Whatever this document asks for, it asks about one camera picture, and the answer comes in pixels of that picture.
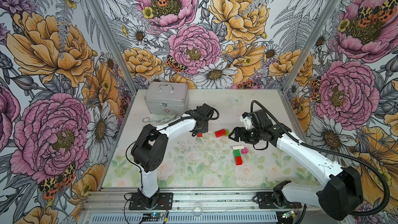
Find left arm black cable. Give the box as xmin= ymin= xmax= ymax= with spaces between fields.
xmin=125 ymin=105 xmax=220 ymax=194

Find silver scissors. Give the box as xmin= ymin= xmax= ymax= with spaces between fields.
xmin=142 ymin=117 xmax=175 ymax=124

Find aluminium front rail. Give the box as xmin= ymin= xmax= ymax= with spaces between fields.
xmin=78 ymin=188 xmax=337 ymax=224

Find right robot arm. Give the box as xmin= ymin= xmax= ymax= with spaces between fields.
xmin=228 ymin=110 xmax=363 ymax=220

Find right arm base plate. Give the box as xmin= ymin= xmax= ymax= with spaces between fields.
xmin=252 ymin=191 xmax=302 ymax=209

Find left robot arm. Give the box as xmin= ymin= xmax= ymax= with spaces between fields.
xmin=131 ymin=104 xmax=220 ymax=208

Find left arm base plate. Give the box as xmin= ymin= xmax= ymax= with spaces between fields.
xmin=128 ymin=192 xmax=174 ymax=211

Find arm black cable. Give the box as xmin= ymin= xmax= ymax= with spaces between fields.
xmin=125 ymin=105 xmax=220 ymax=194
xmin=250 ymin=100 xmax=391 ymax=216

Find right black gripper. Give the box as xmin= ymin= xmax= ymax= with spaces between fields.
xmin=228 ymin=127 xmax=263 ymax=146

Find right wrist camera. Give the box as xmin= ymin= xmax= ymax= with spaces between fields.
xmin=239 ymin=113 xmax=254 ymax=130

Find silver metal case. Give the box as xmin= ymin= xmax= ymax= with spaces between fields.
xmin=144 ymin=82 xmax=189 ymax=115

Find pink lego brick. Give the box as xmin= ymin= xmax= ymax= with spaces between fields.
xmin=240 ymin=148 xmax=248 ymax=155

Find red tall lego brick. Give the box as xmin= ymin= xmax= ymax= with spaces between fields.
xmin=234 ymin=156 xmax=243 ymax=166

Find red long lego brick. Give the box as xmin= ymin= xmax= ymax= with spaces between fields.
xmin=215 ymin=129 xmax=227 ymax=138

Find white long lego brick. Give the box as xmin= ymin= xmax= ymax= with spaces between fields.
xmin=233 ymin=145 xmax=245 ymax=150

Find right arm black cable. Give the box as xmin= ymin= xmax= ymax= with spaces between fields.
xmin=250 ymin=100 xmax=391 ymax=216

